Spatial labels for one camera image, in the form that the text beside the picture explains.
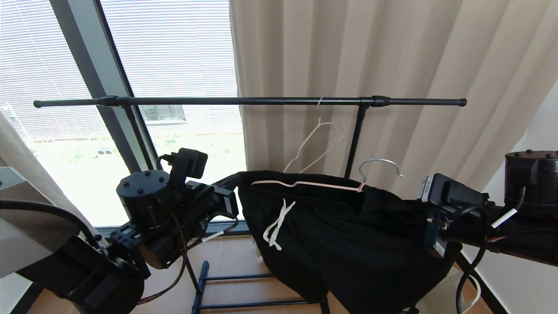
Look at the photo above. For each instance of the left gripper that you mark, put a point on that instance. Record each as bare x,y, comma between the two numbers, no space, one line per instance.
196,209

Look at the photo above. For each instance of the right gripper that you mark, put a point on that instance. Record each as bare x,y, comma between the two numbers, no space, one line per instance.
471,231

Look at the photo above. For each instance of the pink clothes hanger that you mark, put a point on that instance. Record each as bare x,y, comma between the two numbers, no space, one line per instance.
305,144
305,184

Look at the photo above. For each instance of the black shorts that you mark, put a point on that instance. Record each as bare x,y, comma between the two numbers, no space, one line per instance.
348,244

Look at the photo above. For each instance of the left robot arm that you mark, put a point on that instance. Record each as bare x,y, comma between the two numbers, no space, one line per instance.
144,196

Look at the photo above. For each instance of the white laundry basket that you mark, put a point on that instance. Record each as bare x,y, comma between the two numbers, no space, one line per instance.
440,296

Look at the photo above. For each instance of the black clothes rack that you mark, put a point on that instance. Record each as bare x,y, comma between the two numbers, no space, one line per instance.
196,101

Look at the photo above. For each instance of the window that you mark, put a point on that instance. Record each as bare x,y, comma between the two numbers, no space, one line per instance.
174,48

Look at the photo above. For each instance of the beige curtain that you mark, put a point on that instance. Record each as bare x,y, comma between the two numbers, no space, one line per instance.
370,48
35,174

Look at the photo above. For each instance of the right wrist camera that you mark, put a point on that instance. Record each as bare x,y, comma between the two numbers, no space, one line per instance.
453,192

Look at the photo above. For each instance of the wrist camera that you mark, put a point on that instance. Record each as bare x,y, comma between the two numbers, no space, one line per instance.
453,192
192,161

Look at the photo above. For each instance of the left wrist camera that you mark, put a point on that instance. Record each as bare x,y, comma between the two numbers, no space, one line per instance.
192,161

